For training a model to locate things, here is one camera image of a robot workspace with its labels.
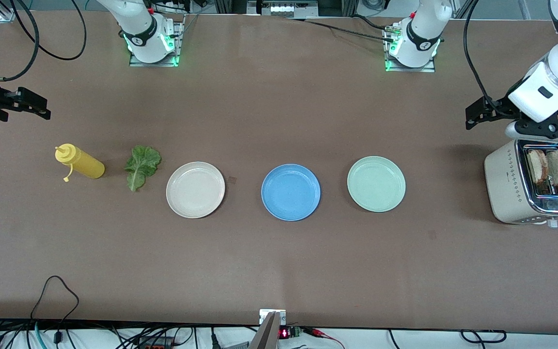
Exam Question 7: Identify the yellow squeeze mustard bottle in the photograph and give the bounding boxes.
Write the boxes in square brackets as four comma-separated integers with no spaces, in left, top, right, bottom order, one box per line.
[55,143,106,183]

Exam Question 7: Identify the green lettuce leaf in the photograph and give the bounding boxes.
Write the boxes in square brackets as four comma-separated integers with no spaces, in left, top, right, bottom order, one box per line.
[124,145,162,192]

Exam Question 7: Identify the pale green round plate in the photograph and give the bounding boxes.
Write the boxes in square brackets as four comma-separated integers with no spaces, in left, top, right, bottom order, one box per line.
[347,156,406,213]

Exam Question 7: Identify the beige round plate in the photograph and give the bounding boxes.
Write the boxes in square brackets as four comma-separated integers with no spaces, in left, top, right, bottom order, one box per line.
[166,161,226,219]

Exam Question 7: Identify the blue round plate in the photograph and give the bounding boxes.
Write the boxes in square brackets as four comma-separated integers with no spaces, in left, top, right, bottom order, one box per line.
[261,164,321,222]

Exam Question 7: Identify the cream and chrome toaster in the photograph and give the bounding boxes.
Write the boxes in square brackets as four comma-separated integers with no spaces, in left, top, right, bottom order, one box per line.
[484,139,558,228]

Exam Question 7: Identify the power strip with plugs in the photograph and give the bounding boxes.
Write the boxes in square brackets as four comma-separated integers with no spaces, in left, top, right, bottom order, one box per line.
[151,0,198,14]

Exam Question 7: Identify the lit control device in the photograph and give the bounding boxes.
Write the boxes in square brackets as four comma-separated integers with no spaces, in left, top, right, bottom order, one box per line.
[248,0,318,17]

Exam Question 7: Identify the orange connector box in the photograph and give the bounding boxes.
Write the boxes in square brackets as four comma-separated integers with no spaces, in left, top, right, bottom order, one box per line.
[136,338,175,349]

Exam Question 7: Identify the red clip lead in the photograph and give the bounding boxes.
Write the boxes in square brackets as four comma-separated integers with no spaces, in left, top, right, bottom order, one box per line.
[303,327,345,349]

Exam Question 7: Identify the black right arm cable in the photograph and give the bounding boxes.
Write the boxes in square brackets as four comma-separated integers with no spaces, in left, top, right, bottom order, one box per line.
[0,0,87,82]

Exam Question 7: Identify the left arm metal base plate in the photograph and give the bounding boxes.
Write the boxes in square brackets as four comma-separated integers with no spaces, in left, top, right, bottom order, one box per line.
[385,34,436,73]

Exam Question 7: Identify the black cable to arm base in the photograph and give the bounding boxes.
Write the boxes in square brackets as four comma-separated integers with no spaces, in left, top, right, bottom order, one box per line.
[289,16,397,42]

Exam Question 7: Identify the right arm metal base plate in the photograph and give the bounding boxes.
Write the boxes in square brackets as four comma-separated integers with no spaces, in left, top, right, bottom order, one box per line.
[129,22,182,67]

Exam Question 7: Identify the black coiled cable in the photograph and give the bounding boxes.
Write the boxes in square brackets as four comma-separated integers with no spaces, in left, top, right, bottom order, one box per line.
[461,330,507,344]

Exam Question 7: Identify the thin black looped cable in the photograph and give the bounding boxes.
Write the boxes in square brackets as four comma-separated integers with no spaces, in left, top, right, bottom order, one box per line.
[30,275,80,342]

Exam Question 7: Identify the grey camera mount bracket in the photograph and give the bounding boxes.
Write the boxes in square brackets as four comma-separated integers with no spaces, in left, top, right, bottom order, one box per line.
[249,309,287,349]

